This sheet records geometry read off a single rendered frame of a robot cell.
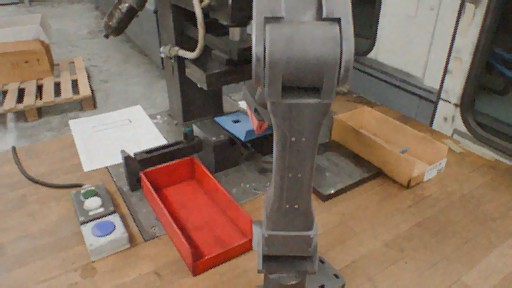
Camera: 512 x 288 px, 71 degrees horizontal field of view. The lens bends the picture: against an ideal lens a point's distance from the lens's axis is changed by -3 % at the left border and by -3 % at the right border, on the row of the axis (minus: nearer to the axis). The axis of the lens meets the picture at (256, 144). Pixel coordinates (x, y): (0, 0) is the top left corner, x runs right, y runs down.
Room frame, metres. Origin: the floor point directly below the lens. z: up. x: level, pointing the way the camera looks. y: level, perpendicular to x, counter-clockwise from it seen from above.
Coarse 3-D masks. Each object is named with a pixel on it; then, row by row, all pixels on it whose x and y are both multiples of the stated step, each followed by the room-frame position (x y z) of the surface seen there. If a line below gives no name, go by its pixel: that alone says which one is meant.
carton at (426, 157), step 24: (336, 120) 0.83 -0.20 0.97; (360, 120) 0.89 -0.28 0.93; (384, 120) 0.84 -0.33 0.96; (360, 144) 0.76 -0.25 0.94; (384, 144) 0.70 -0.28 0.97; (408, 144) 0.77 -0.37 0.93; (432, 144) 0.72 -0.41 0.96; (384, 168) 0.69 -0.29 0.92; (408, 168) 0.64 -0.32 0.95; (432, 168) 0.67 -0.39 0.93
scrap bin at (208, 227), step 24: (168, 168) 0.64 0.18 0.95; (192, 168) 0.67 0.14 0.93; (144, 192) 0.60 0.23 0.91; (168, 192) 0.62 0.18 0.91; (192, 192) 0.62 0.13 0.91; (216, 192) 0.58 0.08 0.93; (168, 216) 0.48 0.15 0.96; (192, 216) 0.54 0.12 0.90; (216, 216) 0.54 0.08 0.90; (240, 216) 0.50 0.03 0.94; (192, 240) 0.48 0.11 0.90; (216, 240) 0.48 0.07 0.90; (240, 240) 0.48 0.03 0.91; (192, 264) 0.40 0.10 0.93; (216, 264) 0.42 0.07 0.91
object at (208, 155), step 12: (204, 144) 0.73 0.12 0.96; (228, 144) 0.71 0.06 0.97; (252, 144) 0.81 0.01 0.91; (264, 144) 0.76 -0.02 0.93; (204, 156) 0.73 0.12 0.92; (216, 156) 0.69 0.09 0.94; (228, 156) 0.71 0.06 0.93; (264, 156) 0.76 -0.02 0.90; (216, 168) 0.69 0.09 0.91; (228, 168) 0.71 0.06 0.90
